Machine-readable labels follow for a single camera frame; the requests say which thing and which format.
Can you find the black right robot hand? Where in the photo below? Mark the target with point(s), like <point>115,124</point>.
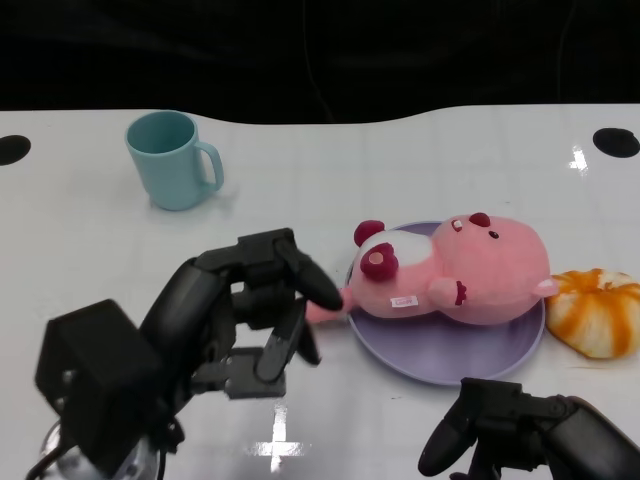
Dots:
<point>550,440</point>

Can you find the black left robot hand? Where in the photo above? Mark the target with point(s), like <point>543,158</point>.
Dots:
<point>190,310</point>

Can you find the pink plush doll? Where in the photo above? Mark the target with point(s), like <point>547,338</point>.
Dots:
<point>475,270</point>

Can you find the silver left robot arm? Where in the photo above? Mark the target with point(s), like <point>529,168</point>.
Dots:
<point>140,462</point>

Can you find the lavender plastic plate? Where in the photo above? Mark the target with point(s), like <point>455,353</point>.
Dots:
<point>440,355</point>

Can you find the orange white plush bun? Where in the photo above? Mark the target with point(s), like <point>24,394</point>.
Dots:
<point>595,315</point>

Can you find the teal plastic mug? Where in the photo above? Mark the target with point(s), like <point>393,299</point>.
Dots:
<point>165,175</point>

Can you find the black table grommet hole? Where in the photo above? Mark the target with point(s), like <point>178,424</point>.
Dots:
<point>12,149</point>
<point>616,142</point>

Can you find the black backdrop cloth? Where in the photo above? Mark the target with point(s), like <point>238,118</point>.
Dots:
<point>150,50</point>

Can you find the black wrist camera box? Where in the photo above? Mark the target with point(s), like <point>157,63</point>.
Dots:
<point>95,370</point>

